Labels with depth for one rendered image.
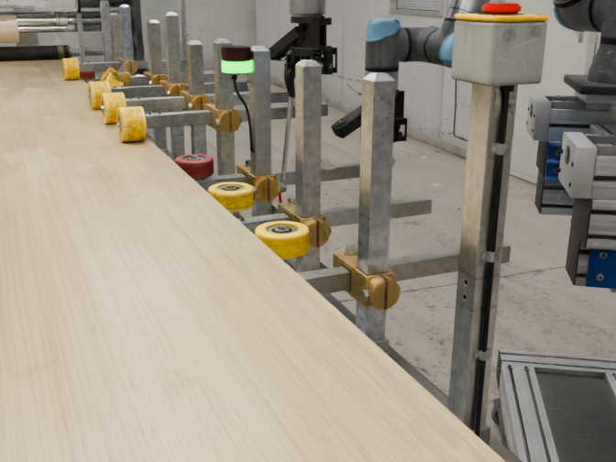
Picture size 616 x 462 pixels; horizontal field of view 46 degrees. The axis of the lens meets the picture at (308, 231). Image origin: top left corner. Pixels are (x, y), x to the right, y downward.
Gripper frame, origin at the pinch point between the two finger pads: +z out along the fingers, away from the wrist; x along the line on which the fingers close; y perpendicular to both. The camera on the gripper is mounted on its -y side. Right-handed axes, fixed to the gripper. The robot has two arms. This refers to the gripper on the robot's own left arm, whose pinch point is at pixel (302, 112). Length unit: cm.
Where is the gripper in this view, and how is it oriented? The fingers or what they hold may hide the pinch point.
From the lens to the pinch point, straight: 159.0
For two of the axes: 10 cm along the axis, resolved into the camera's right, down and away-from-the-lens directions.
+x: 7.3, -2.2, 6.5
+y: 6.9, 2.2, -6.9
